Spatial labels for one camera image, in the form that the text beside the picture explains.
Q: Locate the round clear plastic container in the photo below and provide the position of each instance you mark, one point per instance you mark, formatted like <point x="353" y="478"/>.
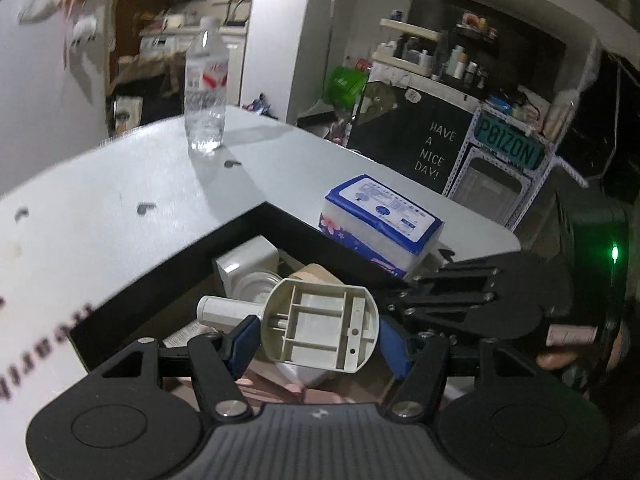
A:
<point x="255" y="285"/>

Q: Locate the person's right hand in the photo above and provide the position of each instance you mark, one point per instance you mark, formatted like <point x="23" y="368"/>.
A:
<point x="555" y="360"/>

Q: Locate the clear water bottle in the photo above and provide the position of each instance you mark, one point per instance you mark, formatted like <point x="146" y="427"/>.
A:
<point x="205" y="100"/>

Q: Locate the green bag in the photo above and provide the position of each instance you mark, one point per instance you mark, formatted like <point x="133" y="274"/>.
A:
<point x="345" y="85"/>

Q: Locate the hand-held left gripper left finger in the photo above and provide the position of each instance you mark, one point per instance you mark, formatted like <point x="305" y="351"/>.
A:
<point x="242" y="347"/>

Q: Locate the white plush toy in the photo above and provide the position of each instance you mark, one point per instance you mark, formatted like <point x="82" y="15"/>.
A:
<point x="84" y="29"/>

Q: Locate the small white box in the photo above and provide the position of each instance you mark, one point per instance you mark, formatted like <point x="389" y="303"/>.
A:
<point x="245" y="262"/>

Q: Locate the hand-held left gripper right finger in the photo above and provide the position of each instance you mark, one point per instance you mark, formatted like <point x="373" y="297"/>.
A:
<point x="392" y="347"/>

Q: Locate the blue white tissue pack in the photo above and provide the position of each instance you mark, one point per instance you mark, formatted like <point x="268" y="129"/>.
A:
<point x="380" y="215"/>

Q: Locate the green license plate sign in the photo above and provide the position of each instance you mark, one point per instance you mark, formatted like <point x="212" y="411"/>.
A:
<point x="507" y="140"/>

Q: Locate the white shelf with bottles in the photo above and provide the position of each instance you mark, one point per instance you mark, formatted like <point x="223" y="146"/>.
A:
<point x="400" y="26"/>

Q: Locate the black letter board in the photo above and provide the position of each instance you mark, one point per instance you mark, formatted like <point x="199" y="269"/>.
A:
<point x="400" y="135"/>

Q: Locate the black box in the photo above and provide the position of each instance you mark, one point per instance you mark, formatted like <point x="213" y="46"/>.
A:
<point x="150" y="310"/>

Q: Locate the white metal rack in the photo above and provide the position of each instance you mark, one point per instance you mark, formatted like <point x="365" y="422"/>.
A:
<point x="537" y="185"/>

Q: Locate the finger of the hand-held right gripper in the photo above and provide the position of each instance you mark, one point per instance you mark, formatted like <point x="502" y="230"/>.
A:
<point x="460" y="272"/>
<point x="450" y="310"/>

